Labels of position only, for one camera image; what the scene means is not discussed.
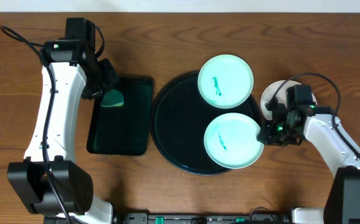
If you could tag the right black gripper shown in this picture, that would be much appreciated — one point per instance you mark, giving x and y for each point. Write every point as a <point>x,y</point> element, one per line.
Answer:
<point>268,138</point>

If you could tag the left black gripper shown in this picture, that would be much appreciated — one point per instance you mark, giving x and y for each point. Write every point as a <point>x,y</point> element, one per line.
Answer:
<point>104,83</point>

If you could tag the green scrubbing sponge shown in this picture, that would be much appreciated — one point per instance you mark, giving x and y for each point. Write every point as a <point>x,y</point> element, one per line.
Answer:
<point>112,98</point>

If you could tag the white plate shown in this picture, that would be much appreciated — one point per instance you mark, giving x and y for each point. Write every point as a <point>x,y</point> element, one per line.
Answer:
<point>281,96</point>

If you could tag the mint green plate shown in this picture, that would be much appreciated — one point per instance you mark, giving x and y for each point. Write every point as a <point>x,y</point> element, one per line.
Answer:
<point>230,140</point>
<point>225,81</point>

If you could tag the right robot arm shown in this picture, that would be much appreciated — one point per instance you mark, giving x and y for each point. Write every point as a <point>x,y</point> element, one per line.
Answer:
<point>305,121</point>

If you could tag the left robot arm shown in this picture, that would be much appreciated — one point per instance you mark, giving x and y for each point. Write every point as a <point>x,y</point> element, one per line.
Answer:
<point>48,181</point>

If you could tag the rectangular black tray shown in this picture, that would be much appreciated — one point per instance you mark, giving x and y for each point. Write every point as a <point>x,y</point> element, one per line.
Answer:
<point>123,130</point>

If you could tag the round black tray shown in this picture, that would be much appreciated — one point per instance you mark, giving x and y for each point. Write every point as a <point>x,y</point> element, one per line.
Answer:
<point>179,118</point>

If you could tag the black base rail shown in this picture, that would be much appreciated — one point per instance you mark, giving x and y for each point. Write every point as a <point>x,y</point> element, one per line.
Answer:
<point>258,215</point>

